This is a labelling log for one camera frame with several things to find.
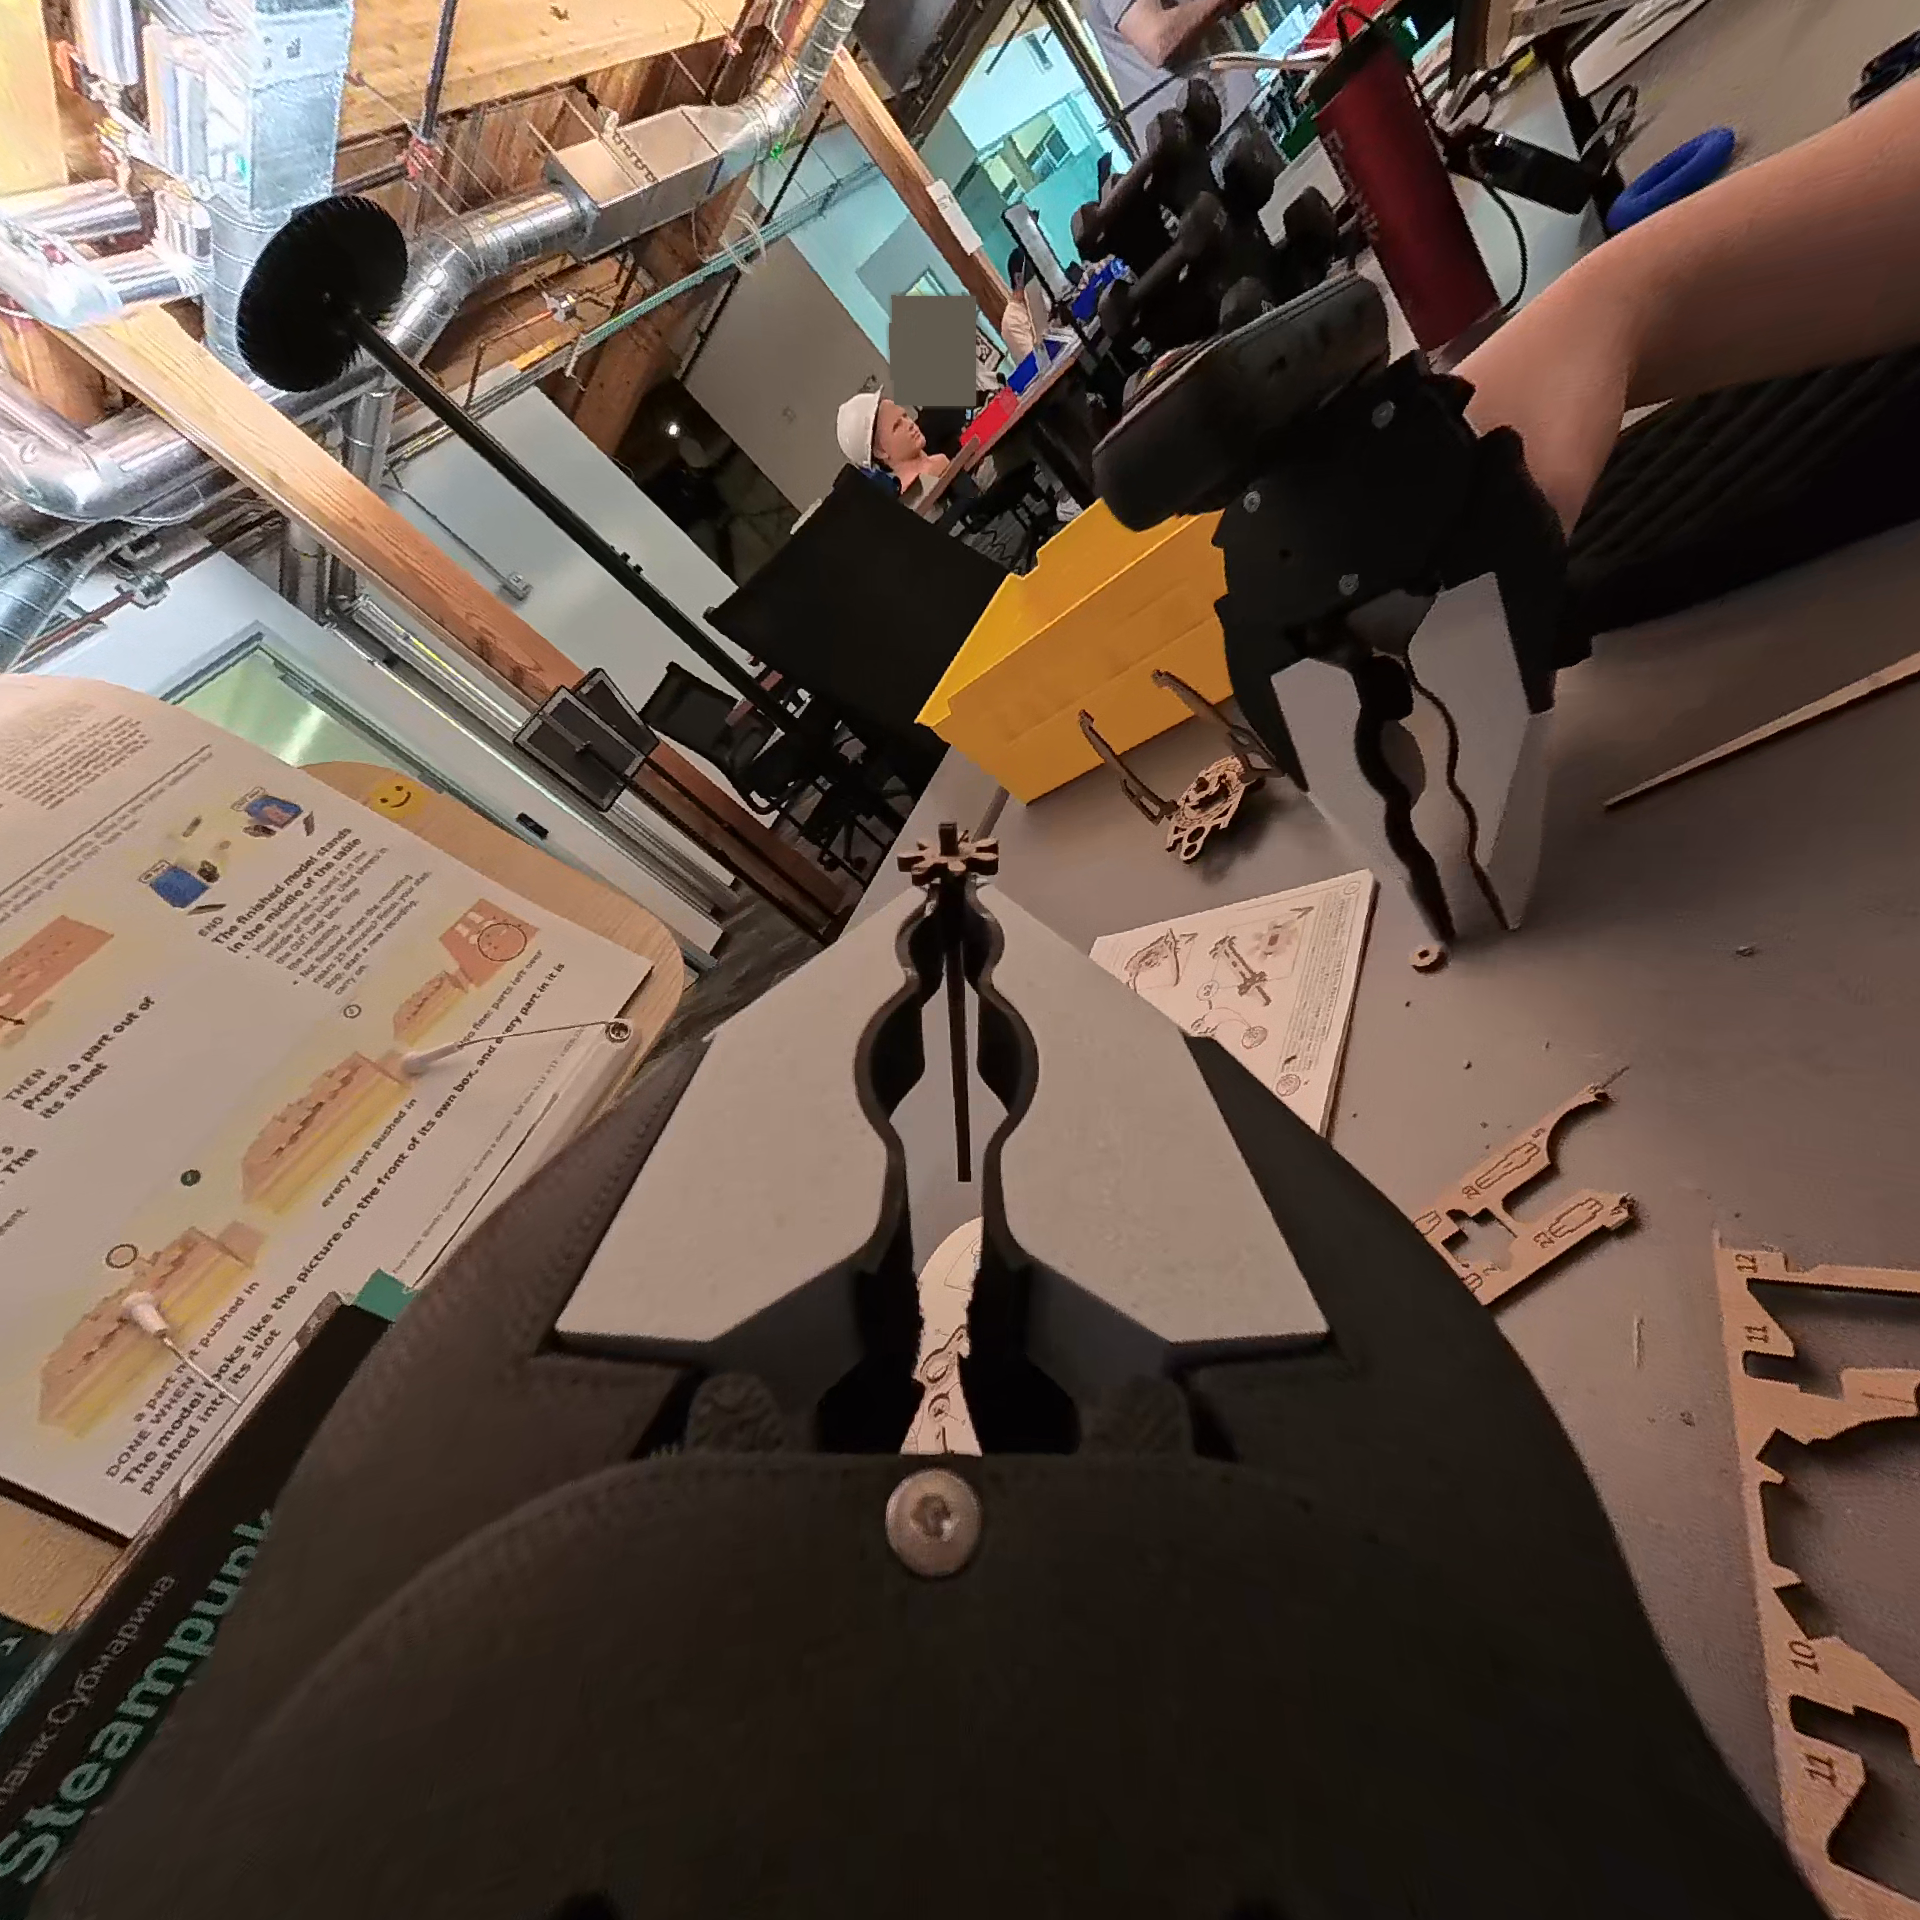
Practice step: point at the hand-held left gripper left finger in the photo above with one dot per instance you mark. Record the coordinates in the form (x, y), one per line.
(721, 1171)

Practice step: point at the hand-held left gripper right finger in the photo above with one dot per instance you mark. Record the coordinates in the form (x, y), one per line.
(1170, 1185)

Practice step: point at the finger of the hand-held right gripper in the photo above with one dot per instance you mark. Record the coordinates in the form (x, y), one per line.
(1328, 734)
(1500, 734)

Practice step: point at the wooden gear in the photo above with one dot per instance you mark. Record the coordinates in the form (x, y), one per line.
(948, 861)

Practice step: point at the person's right forearm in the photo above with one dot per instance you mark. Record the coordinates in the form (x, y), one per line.
(1695, 283)

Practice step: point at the small wooden model assembly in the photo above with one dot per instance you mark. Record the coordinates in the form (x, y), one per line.
(1207, 803)

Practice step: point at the dark green model kit box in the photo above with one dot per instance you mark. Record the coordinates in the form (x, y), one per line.
(135, 1651)

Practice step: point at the white instruction leaflet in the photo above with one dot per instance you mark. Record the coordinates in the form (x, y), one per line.
(1275, 975)

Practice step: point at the yellow plastic bin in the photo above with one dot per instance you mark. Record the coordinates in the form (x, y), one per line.
(1080, 629)

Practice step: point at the thin wooden strip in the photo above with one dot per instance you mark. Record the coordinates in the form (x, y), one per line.
(1769, 734)

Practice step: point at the maroon tumbler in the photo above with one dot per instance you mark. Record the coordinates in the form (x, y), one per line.
(1401, 195)

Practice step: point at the black dumbbells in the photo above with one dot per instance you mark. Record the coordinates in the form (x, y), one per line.
(1201, 195)

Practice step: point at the black ribbed mat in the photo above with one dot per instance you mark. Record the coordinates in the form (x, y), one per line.
(1755, 481)

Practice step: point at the mannequin head with white helmet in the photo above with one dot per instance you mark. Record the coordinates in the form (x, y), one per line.
(884, 441)

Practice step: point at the black framed panel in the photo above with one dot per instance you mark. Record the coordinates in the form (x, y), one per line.
(585, 739)

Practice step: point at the black chair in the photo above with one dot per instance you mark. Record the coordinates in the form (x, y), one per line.
(855, 600)

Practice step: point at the large printed instruction poster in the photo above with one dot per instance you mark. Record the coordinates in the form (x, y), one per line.
(195, 1049)

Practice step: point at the numbered wooden part sheet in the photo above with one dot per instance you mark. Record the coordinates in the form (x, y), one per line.
(1792, 1501)

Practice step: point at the wooden ceiling beam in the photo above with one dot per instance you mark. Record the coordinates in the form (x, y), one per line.
(375, 525)

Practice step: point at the silver ventilation ducts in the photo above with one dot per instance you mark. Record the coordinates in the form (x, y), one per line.
(451, 255)

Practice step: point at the wooden cut-out frame piece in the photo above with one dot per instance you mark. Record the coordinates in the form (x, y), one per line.
(1516, 1201)

